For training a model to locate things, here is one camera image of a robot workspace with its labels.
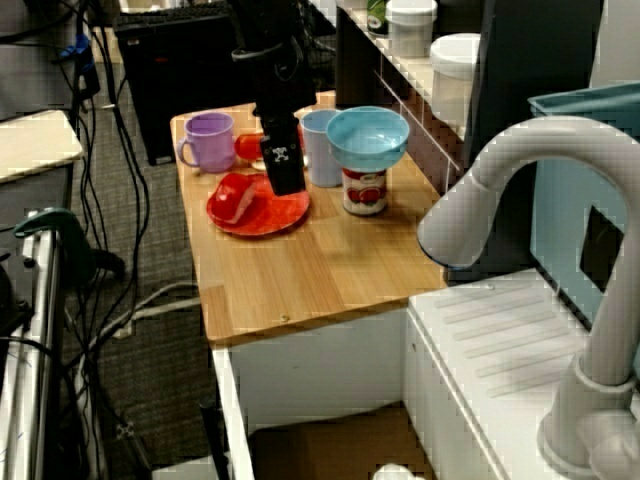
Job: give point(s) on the white toy sink unit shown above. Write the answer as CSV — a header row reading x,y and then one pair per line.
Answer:
x,y
500,325

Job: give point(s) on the toy tomato can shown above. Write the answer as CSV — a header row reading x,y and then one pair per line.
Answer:
x,y
365,192

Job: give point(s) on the orange toy sausage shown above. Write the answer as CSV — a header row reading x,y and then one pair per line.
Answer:
x,y
247,145

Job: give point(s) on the black metal post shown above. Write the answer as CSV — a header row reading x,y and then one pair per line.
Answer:
x,y
212,440

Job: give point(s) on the black computer tower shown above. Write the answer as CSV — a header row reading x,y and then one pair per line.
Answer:
x,y
190,90

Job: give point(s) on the dark tiled backsplash shelf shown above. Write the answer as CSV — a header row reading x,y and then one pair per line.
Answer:
x,y
425,145

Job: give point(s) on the white toy piece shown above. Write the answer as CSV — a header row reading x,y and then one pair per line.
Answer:
x,y
392,472

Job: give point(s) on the purple plastic mug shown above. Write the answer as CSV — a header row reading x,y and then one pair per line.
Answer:
x,y
210,142

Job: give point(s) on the teal plastic bin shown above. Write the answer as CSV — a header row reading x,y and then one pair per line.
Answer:
x,y
560,210

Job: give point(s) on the red plastic plate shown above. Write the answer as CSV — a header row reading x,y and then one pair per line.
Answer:
x,y
280,215

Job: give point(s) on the pale blue plastic cup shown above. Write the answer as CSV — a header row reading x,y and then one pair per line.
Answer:
x,y
317,150

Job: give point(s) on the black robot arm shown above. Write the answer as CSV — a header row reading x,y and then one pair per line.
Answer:
x,y
260,25

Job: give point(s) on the small white lidded jar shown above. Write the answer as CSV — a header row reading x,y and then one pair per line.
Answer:
x,y
410,30

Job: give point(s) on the black keyboard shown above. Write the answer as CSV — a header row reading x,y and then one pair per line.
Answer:
x,y
165,19

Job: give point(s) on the dark slanted panel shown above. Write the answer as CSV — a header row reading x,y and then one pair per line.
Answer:
x,y
525,60

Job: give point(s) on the cream side table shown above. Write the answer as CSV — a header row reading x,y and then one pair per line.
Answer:
x,y
35,145

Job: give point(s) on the grey toy faucet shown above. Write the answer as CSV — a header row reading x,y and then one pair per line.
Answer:
x,y
550,135

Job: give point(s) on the red toy pepper half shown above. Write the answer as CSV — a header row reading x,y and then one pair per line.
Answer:
x,y
232,197

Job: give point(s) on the wide white lidded jar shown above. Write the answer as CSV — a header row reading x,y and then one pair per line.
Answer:
x,y
452,75

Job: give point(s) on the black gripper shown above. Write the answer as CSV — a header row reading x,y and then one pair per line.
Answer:
x,y
282,85

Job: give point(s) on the green labelled can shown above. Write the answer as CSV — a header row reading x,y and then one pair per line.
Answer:
x,y
376,17

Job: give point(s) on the aluminium frame rail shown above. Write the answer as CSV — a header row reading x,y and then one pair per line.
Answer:
x,y
40,350

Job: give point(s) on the brown cardboard sheet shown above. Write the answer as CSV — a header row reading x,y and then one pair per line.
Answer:
x,y
340,445

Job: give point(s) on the light blue plastic bowl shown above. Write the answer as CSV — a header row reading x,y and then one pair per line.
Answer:
x,y
367,135

